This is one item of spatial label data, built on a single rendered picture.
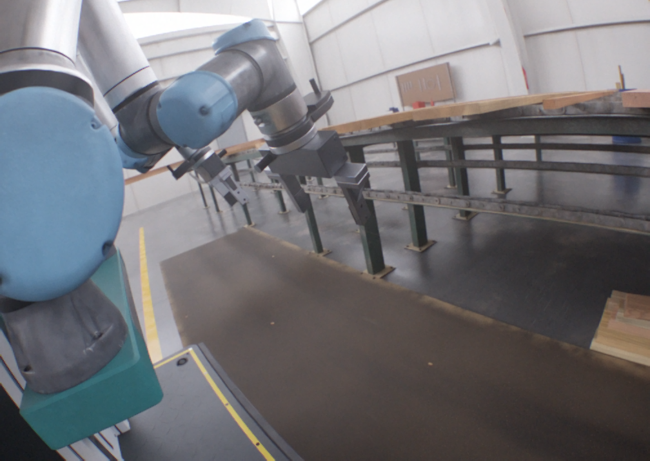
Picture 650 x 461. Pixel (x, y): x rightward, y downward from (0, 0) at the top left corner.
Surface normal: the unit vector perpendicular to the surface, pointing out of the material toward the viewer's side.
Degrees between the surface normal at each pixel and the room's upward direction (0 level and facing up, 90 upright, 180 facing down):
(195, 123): 114
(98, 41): 105
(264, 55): 80
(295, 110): 100
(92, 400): 90
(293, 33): 90
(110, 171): 97
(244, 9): 90
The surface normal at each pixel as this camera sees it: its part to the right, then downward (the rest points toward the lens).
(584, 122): -0.80, 0.33
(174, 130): -0.30, 0.71
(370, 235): 0.55, 0.11
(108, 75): 0.07, 0.58
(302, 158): -0.56, 0.69
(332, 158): 0.74, 0.16
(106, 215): 0.89, 0.06
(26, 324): 0.35, -0.13
